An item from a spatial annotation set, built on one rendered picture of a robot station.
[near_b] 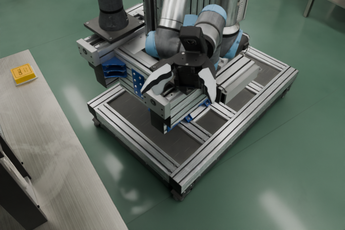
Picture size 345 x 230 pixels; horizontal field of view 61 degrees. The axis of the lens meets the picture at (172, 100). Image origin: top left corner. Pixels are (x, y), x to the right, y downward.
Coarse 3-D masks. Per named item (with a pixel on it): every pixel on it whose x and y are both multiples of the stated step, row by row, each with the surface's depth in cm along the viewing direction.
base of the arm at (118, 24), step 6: (102, 12) 142; (108, 12) 141; (114, 12) 141; (120, 12) 143; (102, 18) 144; (108, 18) 143; (114, 18) 143; (120, 18) 144; (126, 18) 150; (102, 24) 145; (108, 24) 144; (114, 24) 144; (120, 24) 145; (126, 24) 148; (108, 30) 146; (114, 30) 146
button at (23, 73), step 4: (28, 64) 113; (16, 68) 111; (20, 68) 111; (24, 68) 111; (28, 68) 111; (12, 72) 110; (16, 72) 110; (20, 72) 110; (24, 72) 110; (28, 72) 110; (32, 72) 110; (16, 76) 108; (20, 76) 108; (24, 76) 108; (28, 76) 109; (32, 76) 110; (16, 80) 107; (20, 80) 108; (24, 80) 109
